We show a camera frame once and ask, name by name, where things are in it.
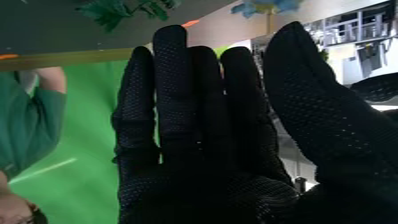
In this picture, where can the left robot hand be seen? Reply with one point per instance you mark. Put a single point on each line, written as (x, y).
(379, 87)

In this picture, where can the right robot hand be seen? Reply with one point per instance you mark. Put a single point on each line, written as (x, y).
(207, 150)

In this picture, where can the person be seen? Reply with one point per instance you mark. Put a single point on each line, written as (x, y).
(29, 126)

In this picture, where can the dark mat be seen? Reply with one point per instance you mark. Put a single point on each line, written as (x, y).
(47, 26)

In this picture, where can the blue flower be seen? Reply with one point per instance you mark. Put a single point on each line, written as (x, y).
(260, 6)

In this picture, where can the green sprig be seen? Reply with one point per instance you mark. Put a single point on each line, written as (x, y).
(107, 13)

